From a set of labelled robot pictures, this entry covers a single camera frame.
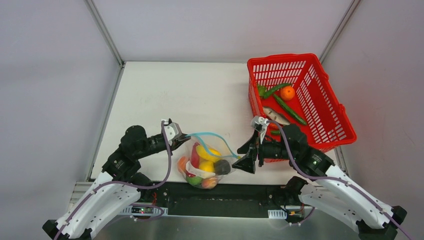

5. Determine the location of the orange tangerine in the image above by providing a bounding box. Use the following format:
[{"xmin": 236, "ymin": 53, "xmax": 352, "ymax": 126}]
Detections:
[{"xmin": 177, "ymin": 156, "xmax": 189, "ymax": 175}]

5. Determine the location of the red chili pepper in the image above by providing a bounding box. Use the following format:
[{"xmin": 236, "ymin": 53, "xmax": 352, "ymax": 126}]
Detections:
[{"xmin": 190, "ymin": 142, "xmax": 200, "ymax": 169}]

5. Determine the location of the dark purple passion fruit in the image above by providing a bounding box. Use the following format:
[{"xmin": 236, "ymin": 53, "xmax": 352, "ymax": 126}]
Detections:
[{"xmin": 213, "ymin": 159, "xmax": 232, "ymax": 175}]

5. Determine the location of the clear zip top bag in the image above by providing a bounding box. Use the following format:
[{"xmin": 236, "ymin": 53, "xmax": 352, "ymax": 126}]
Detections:
[{"xmin": 176, "ymin": 132, "xmax": 241, "ymax": 190}]

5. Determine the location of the yellow corn cob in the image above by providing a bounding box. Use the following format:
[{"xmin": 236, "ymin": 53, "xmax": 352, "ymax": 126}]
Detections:
[{"xmin": 196, "ymin": 145, "xmax": 222, "ymax": 163}]

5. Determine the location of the yellow lemon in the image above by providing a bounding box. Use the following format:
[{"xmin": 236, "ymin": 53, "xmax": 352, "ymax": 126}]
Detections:
[{"xmin": 198, "ymin": 160, "xmax": 215, "ymax": 173}]

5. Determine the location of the green lime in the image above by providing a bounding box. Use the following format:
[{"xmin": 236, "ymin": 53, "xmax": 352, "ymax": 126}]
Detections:
[{"xmin": 185, "ymin": 176, "xmax": 203, "ymax": 187}]

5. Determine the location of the peach fruit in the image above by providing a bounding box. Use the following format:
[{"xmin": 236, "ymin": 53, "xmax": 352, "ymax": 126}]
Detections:
[{"xmin": 201, "ymin": 177, "xmax": 219, "ymax": 189}]

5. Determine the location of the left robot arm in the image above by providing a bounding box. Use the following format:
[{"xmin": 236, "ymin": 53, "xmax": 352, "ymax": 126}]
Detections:
[{"xmin": 42, "ymin": 119, "xmax": 190, "ymax": 240}]

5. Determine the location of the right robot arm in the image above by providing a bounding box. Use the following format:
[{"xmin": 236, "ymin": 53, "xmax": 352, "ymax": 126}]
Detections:
[{"xmin": 232, "ymin": 116, "xmax": 407, "ymax": 240}]

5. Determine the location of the toy grey fish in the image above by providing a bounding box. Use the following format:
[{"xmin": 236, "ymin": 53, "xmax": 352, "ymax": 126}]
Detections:
[{"xmin": 262, "ymin": 106, "xmax": 291, "ymax": 126}]

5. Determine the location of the long green cucumber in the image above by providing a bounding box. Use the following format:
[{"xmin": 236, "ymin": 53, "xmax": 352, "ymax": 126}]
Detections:
[{"xmin": 272, "ymin": 94, "xmax": 307, "ymax": 126}]

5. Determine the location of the green lettuce leaf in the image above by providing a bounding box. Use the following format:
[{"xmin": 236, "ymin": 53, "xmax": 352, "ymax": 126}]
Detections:
[{"xmin": 257, "ymin": 84, "xmax": 268, "ymax": 99}]

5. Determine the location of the red plastic basket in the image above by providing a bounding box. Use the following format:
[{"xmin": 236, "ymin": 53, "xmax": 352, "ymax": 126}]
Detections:
[{"xmin": 247, "ymin": 53, "xmax": 357, "ymax": 153}]

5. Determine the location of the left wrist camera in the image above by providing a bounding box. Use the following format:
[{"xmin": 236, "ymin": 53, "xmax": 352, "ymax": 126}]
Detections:
[{"xmin": 161, "ymin": 118, "xmax": 183, "ymax": 145}]

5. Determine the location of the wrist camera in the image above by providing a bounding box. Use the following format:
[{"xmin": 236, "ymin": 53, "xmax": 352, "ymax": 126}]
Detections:
[
  {"xmin": 250, "ymin": 116, "xmax": 271, "ymax": 144},
  {"xmin": 161, "ymin": 118, "xmax": 183, "ymax": 145}
]

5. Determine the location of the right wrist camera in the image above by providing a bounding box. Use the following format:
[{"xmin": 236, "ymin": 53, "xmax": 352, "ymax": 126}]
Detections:
[{"xmin": 250, "ymin": 116, "xmax": 271, "ymax": 144}]

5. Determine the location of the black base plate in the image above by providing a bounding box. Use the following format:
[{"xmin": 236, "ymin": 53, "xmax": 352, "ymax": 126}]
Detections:
[{"xmin": 120, "ymin": 181, "xmax": 316, "ymax": 220}]

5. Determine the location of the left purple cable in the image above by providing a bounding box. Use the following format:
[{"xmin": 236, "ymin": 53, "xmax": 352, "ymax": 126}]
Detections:
[{"xmin": 52, "ymin": 120, "xmax": 173, "ymax": 240}]

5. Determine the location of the purple cable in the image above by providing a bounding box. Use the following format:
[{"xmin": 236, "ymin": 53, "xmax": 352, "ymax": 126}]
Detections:
[
  {"xmin": 52, "ymin": 120, "xmax": 173, "ymax": 240},
  {"xmin": 268, "ymin": 119, "xmax": 413, "ymax": 240}
]

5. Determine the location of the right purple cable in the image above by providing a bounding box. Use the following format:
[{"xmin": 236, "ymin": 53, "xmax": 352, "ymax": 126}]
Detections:
[{"xmin": 268, "ymin": 119, "xmax": 413, "ymax": 240}]

